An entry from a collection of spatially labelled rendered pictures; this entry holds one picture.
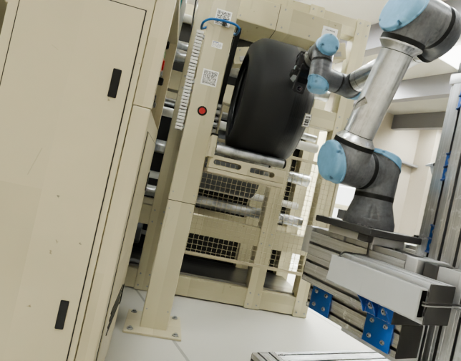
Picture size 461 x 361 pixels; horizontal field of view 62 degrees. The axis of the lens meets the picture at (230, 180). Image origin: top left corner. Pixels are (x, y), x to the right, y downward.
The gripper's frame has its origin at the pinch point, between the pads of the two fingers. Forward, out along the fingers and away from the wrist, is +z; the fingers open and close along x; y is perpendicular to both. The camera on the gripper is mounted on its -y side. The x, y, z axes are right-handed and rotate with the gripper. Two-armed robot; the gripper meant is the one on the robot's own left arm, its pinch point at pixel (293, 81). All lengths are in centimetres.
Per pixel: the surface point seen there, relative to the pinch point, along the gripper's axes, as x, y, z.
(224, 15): 34.4, 30.0, 19.4
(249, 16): 20, 47, 44
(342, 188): -206, 17, 370
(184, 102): 43, -13, 28
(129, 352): 42, -124, 10
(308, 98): -8.7, -4.6, 2.2
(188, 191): 32, -55, 27
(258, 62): 16.0, 5.7, 4.5
